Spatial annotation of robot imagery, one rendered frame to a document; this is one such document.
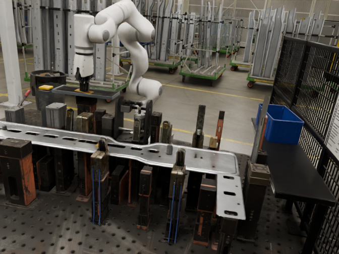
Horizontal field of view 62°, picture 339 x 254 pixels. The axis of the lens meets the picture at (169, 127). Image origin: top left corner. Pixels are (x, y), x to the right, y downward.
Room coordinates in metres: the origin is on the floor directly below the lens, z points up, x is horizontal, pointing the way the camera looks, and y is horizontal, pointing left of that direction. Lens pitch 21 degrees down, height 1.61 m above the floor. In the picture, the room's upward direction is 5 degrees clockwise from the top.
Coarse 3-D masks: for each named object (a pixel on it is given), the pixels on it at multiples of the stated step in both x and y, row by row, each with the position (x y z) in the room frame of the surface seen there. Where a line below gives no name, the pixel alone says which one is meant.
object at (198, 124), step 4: (200, 104) 1.38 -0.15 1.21; (200, 108) 1.34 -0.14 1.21; (204, 108) 1.34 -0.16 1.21; (200, 112) 1.37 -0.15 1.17; (204, 112) 1.36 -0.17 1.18; (200, 116) 1.37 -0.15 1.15; (204, 116) 1.36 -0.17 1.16; (200, 120) 1.36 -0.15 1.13; (196, 124) 1.35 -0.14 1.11; (200, 124) 1.36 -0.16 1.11; (196, 128) 1.35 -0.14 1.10; (200, 128) 1.36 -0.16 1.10; (196, 132) 1.35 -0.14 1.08; (196, 136) 1.36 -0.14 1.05; (200, 136) 1.34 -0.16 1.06
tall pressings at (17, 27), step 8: (16, 0) 10.52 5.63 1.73; (24, 0) 10.42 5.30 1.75; (16, 8) 10.50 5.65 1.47; (24, 8) 10.41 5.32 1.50; (16, 16) 10.47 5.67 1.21; (24, 16) 10.38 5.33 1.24; (16, 24) 10.75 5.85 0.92; (24, 24) 10.36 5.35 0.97; (16, 32) 10.74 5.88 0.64; (24, 32) 10.32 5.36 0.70; (16, 40) 10.72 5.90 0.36; (24, 40) 10.27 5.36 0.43; (32, 40) 10.53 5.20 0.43
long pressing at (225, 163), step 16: (16, 128) 1.37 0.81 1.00; (32, 128) 1.39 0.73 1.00; (48, 128) 1.40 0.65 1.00; (32, 144) 1.22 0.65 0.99; (48, 144) 1.22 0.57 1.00; (64, 144) 1.23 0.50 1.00; (80, 144) 1.25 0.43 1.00; (112, 144) 1.28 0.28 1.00; (128, 144) 1.29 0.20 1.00; (160, 144) 1.32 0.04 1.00; (144, 160) 1.14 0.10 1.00; (160, 160) 1.15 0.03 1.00; (192, 160) 1.18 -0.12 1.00; (208, 160) 1.19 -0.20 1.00; (224, 160) 1.21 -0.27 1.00
